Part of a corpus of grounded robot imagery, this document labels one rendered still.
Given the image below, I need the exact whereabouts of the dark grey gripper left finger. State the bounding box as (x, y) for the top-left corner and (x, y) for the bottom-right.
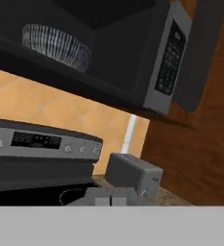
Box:
(66, 186), (112, 208)

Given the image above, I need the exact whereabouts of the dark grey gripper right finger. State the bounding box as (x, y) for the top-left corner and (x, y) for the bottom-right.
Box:
(111, 186), (142, 208)

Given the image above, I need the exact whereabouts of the black and silver microwave oven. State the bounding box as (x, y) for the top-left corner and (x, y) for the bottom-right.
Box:
(0, 0), (194, 117)

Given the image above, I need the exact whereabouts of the grey toaster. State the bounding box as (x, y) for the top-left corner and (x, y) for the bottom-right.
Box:
(104, 153), (164, 198)

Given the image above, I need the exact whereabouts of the silver and black stove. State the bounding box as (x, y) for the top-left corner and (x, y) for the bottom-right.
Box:
(0, 116), (104, 208)

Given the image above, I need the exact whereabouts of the brown wooden cupboard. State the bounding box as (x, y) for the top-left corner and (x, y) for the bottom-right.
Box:
(139, 0), (224, 208)

